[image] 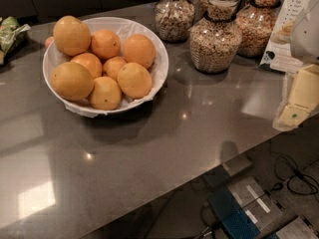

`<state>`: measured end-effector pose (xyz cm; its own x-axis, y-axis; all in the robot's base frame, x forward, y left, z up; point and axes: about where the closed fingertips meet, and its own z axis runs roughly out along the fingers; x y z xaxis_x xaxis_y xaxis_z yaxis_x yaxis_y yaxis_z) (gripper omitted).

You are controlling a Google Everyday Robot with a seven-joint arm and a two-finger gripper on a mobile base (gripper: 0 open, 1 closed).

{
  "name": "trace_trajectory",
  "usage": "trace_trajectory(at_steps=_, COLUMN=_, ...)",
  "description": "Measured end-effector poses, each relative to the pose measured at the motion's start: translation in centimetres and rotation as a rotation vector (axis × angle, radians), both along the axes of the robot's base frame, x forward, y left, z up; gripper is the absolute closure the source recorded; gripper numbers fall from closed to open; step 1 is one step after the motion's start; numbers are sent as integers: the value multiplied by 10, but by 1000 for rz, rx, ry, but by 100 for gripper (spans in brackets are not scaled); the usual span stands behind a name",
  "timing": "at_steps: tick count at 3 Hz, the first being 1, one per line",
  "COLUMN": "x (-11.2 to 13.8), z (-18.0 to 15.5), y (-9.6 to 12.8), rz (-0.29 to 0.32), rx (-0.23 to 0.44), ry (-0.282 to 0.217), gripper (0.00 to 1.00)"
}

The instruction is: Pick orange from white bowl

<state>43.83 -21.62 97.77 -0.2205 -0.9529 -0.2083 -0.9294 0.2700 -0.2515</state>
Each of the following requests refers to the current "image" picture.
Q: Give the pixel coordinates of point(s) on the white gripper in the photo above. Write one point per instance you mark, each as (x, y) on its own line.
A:
(307, 39)

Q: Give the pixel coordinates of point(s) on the white paper bowl liner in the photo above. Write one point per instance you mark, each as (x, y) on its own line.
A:
(128, 29)

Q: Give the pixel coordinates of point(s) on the white bowl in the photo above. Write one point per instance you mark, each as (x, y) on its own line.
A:
(159, 70)

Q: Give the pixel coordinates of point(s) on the pink fruit behind bowl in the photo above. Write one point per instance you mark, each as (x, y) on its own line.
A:
(48, 41)

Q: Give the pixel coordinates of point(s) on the allergen info card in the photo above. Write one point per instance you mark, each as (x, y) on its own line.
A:
(277, 56)

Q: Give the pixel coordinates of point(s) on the right glass cereal jar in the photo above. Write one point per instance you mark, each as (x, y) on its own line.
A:
(256, 20)

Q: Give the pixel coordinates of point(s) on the front glass cereal jar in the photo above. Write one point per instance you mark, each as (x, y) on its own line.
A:
(215, 39)

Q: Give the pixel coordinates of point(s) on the blue floor box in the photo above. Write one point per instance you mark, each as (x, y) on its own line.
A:
(232, 217)

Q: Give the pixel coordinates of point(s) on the orange front right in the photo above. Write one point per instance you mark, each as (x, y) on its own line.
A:
(135, 80)

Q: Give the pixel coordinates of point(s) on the orange top right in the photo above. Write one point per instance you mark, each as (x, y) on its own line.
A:
(140, 49)

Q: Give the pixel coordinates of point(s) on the small orange centre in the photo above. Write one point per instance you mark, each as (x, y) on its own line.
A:
(112, 66)

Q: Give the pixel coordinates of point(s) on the orange front middle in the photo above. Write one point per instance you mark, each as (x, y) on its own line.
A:
(106, 94)

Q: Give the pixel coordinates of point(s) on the orange top middle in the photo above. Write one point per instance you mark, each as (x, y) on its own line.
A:
(105, 44)

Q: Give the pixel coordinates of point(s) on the large orange front left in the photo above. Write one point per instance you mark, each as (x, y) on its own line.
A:
(72, 81)

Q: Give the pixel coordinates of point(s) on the large orange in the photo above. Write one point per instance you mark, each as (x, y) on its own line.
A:
(72, 81)
(72, 37)

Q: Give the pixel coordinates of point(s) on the large orange top left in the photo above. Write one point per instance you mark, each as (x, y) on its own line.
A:
(72, 37)

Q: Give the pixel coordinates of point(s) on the green snack packet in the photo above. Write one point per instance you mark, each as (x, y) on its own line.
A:
(12, 34)

